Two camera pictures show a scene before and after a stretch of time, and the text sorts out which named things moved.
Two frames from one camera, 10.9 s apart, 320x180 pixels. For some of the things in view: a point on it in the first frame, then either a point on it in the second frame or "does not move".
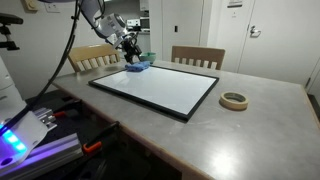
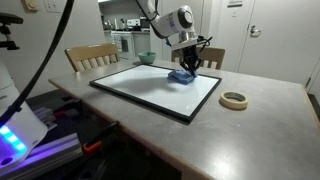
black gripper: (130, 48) -> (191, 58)
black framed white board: (173, 92) does not move
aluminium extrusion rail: (50, 151) does not move
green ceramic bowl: (148, 57) does not move
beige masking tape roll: (233, 101) does not move
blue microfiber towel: (138, 66) -> (181, 76)
